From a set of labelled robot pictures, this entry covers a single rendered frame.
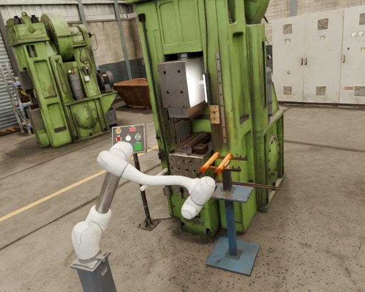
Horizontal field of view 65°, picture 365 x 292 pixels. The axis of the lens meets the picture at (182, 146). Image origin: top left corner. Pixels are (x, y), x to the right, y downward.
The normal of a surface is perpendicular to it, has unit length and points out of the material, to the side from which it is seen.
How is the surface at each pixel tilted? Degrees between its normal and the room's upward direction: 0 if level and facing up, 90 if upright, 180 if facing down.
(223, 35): 90
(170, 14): 90
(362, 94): 90
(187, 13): 90
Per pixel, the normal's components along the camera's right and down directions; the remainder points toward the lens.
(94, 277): 0.38, 0.27
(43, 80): 0.64, 0.17
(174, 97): -0.51, 0.36
